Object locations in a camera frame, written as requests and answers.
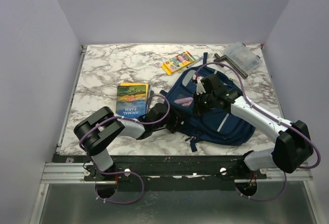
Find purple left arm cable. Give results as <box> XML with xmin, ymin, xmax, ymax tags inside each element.
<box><xmin>78</xmin><ymin>94</ymin><xmax>171</xmax><ymax>205</ymax></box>

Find clear plastic organizer box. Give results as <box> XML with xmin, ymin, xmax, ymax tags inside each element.
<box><xmin>224</xmin><ymin>42</ymin><xmax>262</xmax><ymax>74</ymax></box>

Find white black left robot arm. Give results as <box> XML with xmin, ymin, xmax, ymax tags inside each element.
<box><xmin>74</xmin><ymin>103</ymin><xmax>188</xmax><ymax>180</ymax></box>

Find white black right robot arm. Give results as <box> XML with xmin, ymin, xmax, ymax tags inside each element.
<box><xmin>193</xmin><ymin>74</ymin><xmax>314</xmax><ymax>179</ymax></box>

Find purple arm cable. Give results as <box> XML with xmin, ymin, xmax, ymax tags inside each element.
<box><xmin>193</xmin><ymin>62</ymin><xmax>322</xmax><ymax>202</ymax></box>
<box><xmin>78</xmin><ymin>94</ymin><xmax>171</xmax><ymax>205</ymax></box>

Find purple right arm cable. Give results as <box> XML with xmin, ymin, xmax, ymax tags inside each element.
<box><xmin>193</xmin><ymin>62</ymin><xmax>322</xmax><ymax>202</ymax></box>

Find yellow crayon box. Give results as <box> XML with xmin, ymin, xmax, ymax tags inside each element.
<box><xmin>161</xmin><ymin>51</ymin><xmax>196</xmax><ymax>75</ymax></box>

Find dark metal T-handle tool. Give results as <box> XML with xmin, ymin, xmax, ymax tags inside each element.
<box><xmin>213</xmin><ymin>53</ymin><xmax>249</xmax><ymax>78</ymax></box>

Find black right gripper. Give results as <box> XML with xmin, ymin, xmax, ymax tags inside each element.
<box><xmin>192</xmin><ymin>90</ymin><xmax>215</xmax><ymax>116</ymax></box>

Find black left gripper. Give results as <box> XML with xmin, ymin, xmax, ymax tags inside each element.
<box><xmin>153</xmin><ymin>103</ymin><xmax>189</xmax><ymax>133</ymax></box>

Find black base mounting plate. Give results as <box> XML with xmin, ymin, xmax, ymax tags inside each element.
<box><xmin>52</xmin><ymin>154</ymin><xmax>266</xmax><ymax>195</ymax></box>

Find navy blue student backpack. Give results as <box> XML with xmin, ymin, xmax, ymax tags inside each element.
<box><xmin>160</xmin><ymin>66</ymin><xmax>255</xmax><ymax>152</ymax></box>

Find pink ruler in pocket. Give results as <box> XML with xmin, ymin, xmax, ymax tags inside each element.
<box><xmin>174</xmin><ymin>97</ymin><xmax>194</xmax><ymax>107</ymax></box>

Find aluminium extrusion rail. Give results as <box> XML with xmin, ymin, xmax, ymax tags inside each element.
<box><xmin>40</xmin><ymin>162</ymin><xmax>95</xmax><ymax>184</ymax></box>

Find Animal Farm book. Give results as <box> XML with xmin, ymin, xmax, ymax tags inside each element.
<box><xmin>116</xmin><ymin>85</ymin><xmax>149</xmax><ymax>118</ymax></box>

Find blue pen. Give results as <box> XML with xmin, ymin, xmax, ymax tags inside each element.
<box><xmin>187</xmin><ymin>57</ymin><xmax>204</xmax><ymax>68</ymax></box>

